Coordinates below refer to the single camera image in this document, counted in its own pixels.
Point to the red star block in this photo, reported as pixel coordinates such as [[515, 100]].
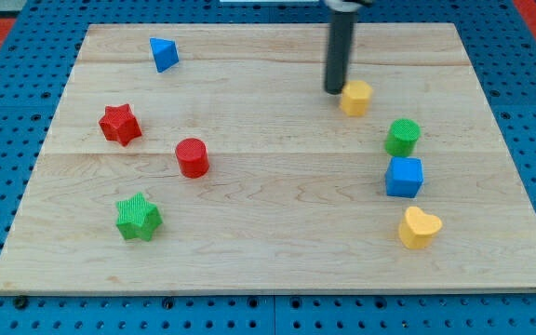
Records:
[[120, 124]]

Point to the red cylinder block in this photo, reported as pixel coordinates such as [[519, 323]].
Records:
[[192, 158]]

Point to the yellow hexagon block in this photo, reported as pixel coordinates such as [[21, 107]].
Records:
[[356, 98]]

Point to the light wooden board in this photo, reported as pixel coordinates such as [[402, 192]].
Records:
[[294, 200]]

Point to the green star block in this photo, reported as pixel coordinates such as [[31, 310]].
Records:
[[137, 218]]

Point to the blue triangle block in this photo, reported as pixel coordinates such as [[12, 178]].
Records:
[[165, 53]]

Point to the green cylinder block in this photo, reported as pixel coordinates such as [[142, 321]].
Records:
[[402, 137]]

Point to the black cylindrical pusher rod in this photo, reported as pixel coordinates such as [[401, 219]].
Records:
[[340, 37]]

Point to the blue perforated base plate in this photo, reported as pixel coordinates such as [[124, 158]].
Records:
[[35, 64]]

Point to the yellow heart block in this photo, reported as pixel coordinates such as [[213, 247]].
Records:
[[418, 229]]

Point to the blue cube block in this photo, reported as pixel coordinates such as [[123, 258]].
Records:
[[404, 177]]

